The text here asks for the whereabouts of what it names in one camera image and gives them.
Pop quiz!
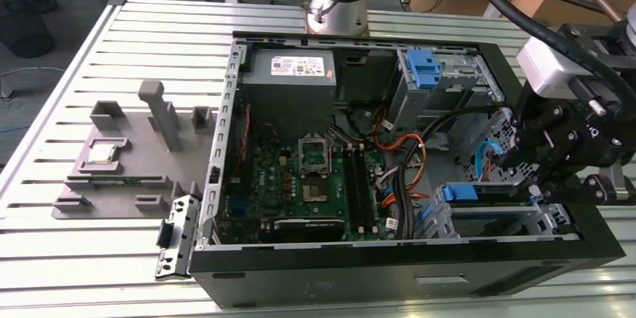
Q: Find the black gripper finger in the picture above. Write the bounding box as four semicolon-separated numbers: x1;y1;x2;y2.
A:
533;161;636;206
497;83;568;170

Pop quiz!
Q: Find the orange power wire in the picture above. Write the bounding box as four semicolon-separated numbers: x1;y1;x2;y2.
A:
487;148;505;172

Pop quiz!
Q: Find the blue data wire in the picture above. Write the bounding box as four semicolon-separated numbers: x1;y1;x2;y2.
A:
475;140;504;183

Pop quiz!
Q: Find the hard disk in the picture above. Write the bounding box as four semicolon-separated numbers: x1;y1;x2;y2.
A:
441;182;543;208

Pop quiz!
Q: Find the metal disk bay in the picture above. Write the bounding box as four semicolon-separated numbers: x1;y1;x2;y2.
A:
421;182;572;239

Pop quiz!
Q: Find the grey metal drive cage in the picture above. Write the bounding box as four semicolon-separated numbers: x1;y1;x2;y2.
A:
387;48;503;140

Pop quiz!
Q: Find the blue plastic latch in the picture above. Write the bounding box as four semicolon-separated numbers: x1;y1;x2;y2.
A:
404;49;443;88

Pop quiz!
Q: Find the brown wooden cabinet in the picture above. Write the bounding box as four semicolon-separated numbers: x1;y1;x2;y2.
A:
505;0;636;66

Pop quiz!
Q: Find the black RAM slot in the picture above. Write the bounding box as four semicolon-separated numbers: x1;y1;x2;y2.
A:
344;142;367;233
356;142;380;233

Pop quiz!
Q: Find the black open PC case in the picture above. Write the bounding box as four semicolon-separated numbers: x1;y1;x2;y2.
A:
188;31;627;310

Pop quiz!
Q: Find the metal socket cover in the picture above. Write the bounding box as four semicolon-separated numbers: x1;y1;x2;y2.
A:
296;134;333;179

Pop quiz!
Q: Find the CPU socket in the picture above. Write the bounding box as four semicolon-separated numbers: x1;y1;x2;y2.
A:
300;179;333;204

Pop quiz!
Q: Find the grey power supply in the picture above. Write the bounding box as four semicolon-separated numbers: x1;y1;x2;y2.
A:
237;48;339;136

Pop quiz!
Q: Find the black graphics card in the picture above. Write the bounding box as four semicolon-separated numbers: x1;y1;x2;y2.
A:
260;217;347;244

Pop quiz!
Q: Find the green motherboard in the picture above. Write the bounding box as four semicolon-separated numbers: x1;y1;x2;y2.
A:
217;139;399;243

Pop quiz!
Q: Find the grey parts rack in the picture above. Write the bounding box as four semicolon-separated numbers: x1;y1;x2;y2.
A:
52;79;220;220

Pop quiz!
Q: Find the green RAM stick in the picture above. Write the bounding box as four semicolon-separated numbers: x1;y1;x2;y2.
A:
88;178;151;188

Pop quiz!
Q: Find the silver CPU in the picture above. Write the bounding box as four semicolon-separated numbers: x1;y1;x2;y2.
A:
84;142;120;165

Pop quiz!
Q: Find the black mesh waste bin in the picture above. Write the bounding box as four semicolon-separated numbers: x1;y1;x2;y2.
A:
0;0;60;59

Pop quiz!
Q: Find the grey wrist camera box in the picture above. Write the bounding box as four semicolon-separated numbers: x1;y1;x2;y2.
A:
516;36;585;99

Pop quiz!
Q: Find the orange wire bundle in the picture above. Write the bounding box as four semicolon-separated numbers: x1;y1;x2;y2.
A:
372;133;431;207

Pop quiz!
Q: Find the thick black camera cable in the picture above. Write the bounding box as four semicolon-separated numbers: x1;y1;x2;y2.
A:
452;0;636;118

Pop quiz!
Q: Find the black cable bundle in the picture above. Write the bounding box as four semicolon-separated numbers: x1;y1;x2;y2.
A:
396;105;503;239

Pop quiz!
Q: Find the thin red wire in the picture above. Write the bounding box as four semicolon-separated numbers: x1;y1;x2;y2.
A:
236;104;252;182

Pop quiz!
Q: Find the grey metal bracket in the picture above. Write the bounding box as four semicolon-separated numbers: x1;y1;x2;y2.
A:
155;194;203;282

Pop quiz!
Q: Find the blue floor cable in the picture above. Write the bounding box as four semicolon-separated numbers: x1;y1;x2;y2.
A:
0;66;67;80

